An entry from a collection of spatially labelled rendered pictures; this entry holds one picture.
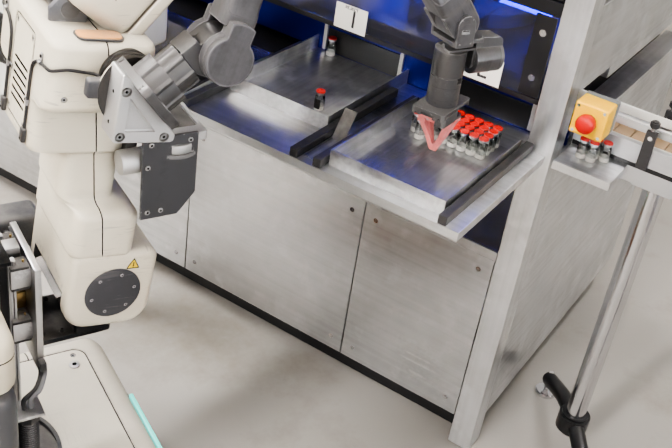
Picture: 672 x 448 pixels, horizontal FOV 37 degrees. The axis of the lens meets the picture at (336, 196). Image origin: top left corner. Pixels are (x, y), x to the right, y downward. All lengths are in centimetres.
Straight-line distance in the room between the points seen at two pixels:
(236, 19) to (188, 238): 148
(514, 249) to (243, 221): 80
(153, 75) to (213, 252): 143
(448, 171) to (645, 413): 121
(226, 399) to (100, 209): 106
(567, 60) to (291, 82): 62
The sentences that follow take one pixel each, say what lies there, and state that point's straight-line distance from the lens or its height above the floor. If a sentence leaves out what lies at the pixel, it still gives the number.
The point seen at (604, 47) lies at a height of 109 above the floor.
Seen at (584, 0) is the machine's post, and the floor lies 123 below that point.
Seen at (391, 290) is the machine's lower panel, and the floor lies 36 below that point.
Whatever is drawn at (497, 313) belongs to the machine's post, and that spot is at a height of 45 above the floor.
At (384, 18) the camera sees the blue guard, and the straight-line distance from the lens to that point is 227.
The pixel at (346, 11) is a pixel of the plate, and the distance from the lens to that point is 232.
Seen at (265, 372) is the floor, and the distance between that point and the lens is 280.
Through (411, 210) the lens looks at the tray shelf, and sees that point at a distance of 189.
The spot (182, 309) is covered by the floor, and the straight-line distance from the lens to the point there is 298.
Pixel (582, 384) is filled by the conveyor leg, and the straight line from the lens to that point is 261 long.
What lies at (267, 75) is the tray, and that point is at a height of 88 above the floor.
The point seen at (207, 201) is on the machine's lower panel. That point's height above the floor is 35.
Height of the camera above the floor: 188
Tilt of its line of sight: 32 degrees down
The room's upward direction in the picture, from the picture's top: 9 degrees clockwise
